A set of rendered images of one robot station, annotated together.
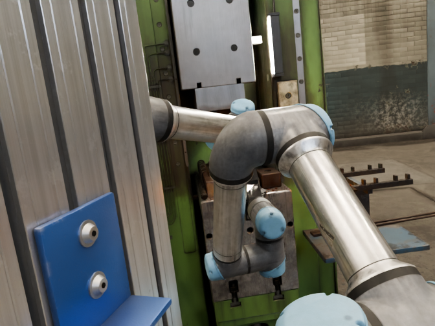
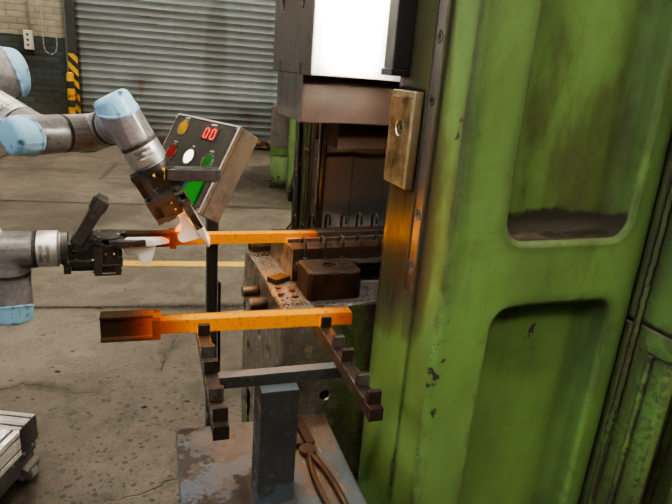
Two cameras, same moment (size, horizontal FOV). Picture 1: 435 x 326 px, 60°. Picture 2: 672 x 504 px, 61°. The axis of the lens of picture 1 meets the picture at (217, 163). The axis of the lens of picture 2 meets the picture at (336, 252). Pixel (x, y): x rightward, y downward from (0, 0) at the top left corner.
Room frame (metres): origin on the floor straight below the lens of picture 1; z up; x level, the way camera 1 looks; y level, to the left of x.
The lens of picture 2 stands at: (1.30, -1.33, 1.39)
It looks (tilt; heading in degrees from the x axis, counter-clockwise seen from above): 18 degrees down; 73
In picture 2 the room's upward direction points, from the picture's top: 5 degrees clockwise
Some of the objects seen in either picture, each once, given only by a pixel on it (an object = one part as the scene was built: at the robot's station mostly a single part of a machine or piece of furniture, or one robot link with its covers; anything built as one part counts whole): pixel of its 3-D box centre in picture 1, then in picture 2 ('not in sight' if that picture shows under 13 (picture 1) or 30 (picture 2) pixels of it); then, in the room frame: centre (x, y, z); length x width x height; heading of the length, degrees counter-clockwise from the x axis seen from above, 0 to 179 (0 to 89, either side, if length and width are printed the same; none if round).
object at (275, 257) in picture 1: (265, 255); (12, 293); (0.97, -0.10, 0.89); 0.11 x 0.08 x 0.11; 103
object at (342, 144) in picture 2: (221, 113); (391, 135); (1.79, -0.05, 1.24); 0.30 x 0.07 x 0.06; 5
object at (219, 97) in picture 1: (215, 97); (375, 100); (1.75, -0.02, 1.32); 0.42 x 0.20 x 0.10; 5
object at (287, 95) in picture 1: (288, 100); (402, 138); (1.70, -0.34, 1.27); 0.09 x 0.02 x 0.17; 95
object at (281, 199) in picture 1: (240, 224); (363, 349); (1.76, -0.08, 0.69); 0.56 x 0.38 x 0.45; 5
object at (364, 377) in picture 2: (387, 171); (296, 394); (1.45, -0.67, 0.96); 0.23 x 0.06 x 0.02; 2
